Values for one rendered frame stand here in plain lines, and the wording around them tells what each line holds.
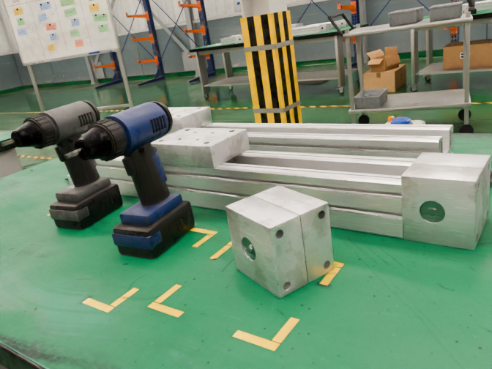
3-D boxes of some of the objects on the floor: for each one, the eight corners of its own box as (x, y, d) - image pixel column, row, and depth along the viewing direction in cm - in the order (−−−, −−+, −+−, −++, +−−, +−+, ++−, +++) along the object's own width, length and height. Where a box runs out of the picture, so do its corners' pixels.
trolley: (471, 118, 386) (473, -8, 352) (473, 137, 340) (476, -7, 305) (349, 124, 429) (341, 12, 394) (337, 142, 382) (326, 16, 348)
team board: (34, 137, 626) (-15, -14, 559) (57, 128, 670) (14, -13, 603) (130, 128, 582) (89, -37, 515) (148, 118, 627) (112, -35, 560)
